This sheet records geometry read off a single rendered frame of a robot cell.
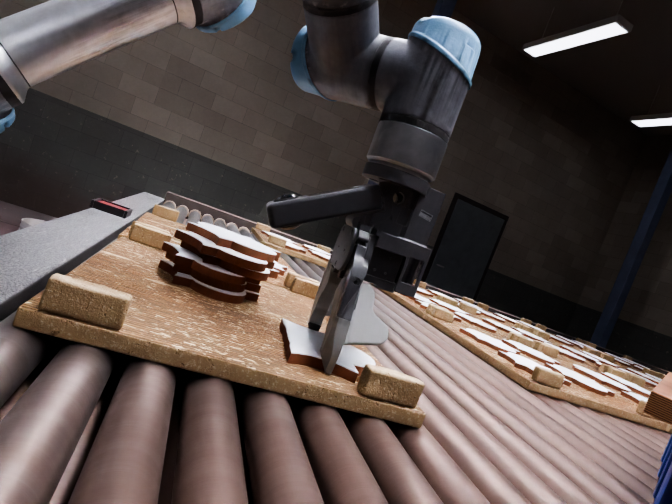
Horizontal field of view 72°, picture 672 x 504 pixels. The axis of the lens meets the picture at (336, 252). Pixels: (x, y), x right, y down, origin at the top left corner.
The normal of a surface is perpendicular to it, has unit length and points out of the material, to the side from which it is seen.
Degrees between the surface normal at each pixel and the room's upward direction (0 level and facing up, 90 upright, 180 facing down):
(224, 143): 90
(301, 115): 90
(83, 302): 86
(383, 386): 90
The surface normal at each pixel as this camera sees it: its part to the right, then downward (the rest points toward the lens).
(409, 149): 0.01, 0.08
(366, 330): 0.30, -0.23
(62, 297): 0.22, 0.15
